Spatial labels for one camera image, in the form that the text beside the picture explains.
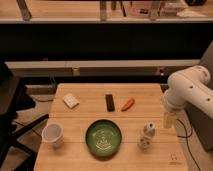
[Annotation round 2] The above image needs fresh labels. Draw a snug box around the small clear plastic bottle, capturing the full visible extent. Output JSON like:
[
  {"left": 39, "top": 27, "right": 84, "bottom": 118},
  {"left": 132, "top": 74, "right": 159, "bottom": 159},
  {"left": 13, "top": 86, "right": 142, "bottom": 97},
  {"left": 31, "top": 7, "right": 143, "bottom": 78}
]
[{"left": 139, "top": 122, "right": 156, "bottom": 150}]

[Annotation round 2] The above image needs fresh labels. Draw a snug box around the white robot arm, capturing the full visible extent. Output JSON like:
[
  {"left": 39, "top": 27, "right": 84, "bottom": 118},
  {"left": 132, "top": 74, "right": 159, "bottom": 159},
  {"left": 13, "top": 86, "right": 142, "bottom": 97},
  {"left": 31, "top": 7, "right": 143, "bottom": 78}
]
[{"left": 162, "top": 65, "right": 213, "bottom": 128}]

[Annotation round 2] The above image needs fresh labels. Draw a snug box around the orange carrot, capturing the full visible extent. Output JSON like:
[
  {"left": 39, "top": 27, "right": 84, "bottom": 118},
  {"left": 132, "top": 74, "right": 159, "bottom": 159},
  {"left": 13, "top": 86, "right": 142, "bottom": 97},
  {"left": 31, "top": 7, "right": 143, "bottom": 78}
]
[{"left": 121, "top": 98, "right": 135, "bottom": 112}]

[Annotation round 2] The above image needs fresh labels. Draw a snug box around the black rectangular bar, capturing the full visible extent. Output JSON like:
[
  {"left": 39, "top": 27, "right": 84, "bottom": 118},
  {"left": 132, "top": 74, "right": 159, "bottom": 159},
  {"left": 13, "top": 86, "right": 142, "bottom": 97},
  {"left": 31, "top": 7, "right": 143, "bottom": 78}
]
[{"left": 105, "top": 94, "right": 115, "bottom": 112}]

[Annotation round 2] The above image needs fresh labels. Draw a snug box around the green round plate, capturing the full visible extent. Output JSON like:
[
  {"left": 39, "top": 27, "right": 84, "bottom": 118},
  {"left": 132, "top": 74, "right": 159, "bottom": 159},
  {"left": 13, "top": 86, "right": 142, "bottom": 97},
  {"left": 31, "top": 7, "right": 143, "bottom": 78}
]
[{"left": 85, "top": 119, "right": 122, "bottom": 158}]

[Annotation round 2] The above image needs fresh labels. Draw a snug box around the white sponge block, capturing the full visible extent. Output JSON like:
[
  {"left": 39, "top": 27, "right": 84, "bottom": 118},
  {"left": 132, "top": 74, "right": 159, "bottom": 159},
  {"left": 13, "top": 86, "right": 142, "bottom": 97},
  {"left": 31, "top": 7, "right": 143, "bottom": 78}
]
[{"left": 62, "top": 94, "right": 79, "bottom": 109}]

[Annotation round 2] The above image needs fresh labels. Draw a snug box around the white plastic cup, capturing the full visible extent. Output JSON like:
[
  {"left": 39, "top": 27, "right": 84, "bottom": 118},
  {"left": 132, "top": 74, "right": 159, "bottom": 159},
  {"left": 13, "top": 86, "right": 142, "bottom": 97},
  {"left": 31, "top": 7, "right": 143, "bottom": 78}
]
[{"left": 42, "top": 123, "right": 63, "bottom": 148}]

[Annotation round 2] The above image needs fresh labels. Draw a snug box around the black office chair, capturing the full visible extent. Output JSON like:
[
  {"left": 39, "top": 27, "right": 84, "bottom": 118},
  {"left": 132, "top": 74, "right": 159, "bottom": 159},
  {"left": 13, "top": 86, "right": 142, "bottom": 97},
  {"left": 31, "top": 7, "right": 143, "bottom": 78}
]
[{"left": 0, "top": 61, "right": 49, "bottom": 168}]

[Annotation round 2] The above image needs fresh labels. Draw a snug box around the wooden shelf with items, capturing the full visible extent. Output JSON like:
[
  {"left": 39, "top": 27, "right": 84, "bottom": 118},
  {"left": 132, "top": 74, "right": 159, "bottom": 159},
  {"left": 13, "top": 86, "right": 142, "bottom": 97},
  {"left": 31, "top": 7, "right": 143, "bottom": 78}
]
[{"left": 0, "top": 0, "right": 213, "bottom": 23}]

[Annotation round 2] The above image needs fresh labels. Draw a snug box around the black cable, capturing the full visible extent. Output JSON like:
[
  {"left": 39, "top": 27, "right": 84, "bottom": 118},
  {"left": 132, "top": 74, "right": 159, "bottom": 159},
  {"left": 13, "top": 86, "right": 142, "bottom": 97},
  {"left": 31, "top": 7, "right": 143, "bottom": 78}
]
[{"left": 175, "top": 118, "right": 202, "bottom": 171}]

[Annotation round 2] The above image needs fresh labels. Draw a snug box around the grey metal rail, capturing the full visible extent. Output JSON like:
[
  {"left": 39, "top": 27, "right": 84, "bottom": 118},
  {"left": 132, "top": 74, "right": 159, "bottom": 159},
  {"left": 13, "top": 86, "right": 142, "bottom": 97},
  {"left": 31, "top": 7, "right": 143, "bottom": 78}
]
[{"left": 6, "top": 60, "right": 199, "bottom": 77}]

